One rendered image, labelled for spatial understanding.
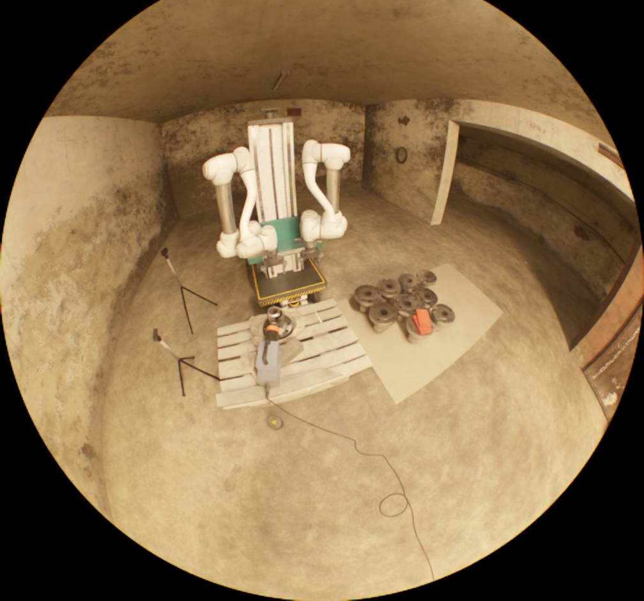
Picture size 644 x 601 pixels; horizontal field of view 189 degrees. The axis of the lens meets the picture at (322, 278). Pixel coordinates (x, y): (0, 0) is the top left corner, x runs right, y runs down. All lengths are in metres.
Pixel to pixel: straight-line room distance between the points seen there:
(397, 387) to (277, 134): 2.22
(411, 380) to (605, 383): 3.75
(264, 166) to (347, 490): 2.45
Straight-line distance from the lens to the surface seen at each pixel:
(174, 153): 6.21
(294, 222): 1.73
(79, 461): 2.61
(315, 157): 1.37
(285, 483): 1.60
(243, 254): 1.20
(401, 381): 1.76
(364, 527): 1.72
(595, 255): 9.16
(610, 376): 4.44
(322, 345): 1.64
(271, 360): 1.33
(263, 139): 1.64
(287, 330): 1.70
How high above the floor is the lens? 1.56
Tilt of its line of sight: 40 degrees down
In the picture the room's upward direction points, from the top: straight up
